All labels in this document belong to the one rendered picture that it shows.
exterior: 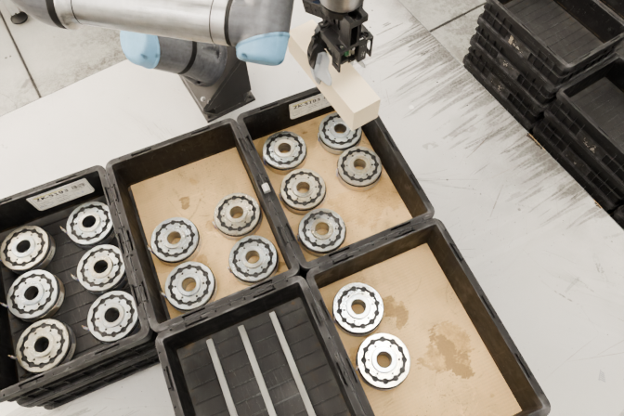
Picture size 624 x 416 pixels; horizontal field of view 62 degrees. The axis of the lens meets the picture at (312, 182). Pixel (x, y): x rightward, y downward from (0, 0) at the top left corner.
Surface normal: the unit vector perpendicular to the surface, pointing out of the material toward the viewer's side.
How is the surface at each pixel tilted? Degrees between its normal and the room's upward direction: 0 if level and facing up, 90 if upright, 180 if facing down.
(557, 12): 0
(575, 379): 0
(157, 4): 28
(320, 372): 0
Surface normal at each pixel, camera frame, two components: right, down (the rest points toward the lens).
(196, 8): -0.12, 0.00
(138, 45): -0.63, 0.11
